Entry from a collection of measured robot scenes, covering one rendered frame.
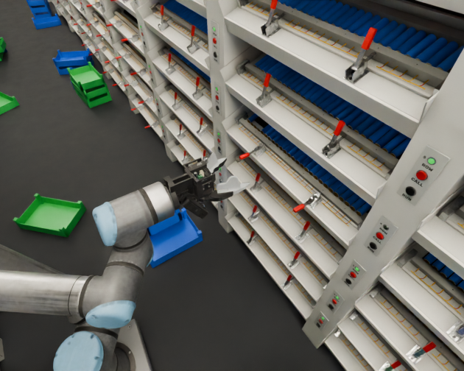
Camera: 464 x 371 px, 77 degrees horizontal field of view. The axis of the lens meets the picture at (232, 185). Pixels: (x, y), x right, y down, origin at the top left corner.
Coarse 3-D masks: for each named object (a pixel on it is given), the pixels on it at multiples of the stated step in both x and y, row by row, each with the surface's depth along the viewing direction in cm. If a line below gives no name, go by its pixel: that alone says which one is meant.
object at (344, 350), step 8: (336, 328) 113; (328, 336) 114; (336, 336) 116; (344, 336) 115; (328, 344) 115; (336, 344) 114; (344, 344) 113; (352, 344) 111; (336, 352) 113; (344, 352) 113; (352, 352) 111; (344, 360) 111; (352, 360) 111; (360, 360) 110; (352, 368) 109; (360, 368) 109; (368, 368) 108
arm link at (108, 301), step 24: (120, 264) 67; (0, 288) 62; (24, 288) 62; (48, 288) 62; (72, 288) 63; (96, 288) 63; (120, 288) 63; (24, 312) 63; (48, 312) 63; (72, 312) 62; (96, 312) 60; (120, 312) 61
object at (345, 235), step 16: (240, 112) 110; (240, 128) 110; (240, 144) 106; (256, 144) 104; (256, 160) 102; (272, 160) 98; (272, 176) 98; (288, 176) 94; (288, 192) 94; (304, 192) 89; (304, 208) 91; (320, 208) 85; (320, 224) 87; (336, 224) 82; (352, 240) 75
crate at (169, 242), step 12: (168, 228) 166; (180, 228) 166; (192, 228) 166; (156, 240) 161; (168, 240) 161; (180, 240) 161; (192, 240) 155; (156, 252) 156; (168, 252) 150; (156, 264) 150
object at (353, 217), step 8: (240, 120) 108; (248, 128) 105; (248, 136) 106; (256, 136) 103; (272, 144) 99; (280, 152) 96; (288, 160) 94; (296, 168) 91; (304, 176) 89; (312, 184) 87; (320, 184) 86; (328, 192) 84; (328, 200) 84; (336, 200) 82; (328, 208) 84; (344, 208) 81; (352, 216) 79
